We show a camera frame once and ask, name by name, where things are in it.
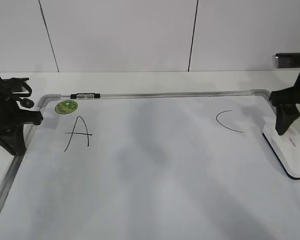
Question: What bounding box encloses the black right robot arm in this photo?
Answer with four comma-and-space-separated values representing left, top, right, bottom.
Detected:
269, 72, 300, 136

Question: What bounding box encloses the round green magnet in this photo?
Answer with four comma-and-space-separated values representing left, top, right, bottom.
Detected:
54, 99, 78, 115

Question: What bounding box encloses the white eraser with black felt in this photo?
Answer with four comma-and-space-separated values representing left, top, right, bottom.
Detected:
262, 123, 300, 180

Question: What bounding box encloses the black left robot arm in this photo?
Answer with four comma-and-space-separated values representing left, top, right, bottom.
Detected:
0, 76, 43, 156

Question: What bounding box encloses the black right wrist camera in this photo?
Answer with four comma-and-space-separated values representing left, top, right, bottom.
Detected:
274, 52, 300, 69

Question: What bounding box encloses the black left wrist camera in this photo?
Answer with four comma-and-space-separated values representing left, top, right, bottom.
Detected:
2, 77, 32, 93

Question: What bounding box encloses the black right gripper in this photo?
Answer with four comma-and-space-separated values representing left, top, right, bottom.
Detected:
269, 86, 300, 136

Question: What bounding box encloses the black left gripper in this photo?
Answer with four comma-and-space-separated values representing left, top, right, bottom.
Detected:
0, 87, 43, 156

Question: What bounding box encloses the black left camera cable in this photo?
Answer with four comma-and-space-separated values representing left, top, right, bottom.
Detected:
4, 82, 35, 110

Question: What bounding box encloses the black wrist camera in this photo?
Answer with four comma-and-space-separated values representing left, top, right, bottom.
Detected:
274, 52, 300, 69
2, 77, 32, 93

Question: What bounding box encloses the white board with metal frame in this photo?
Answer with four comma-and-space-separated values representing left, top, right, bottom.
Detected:
0, 90, 300, 240

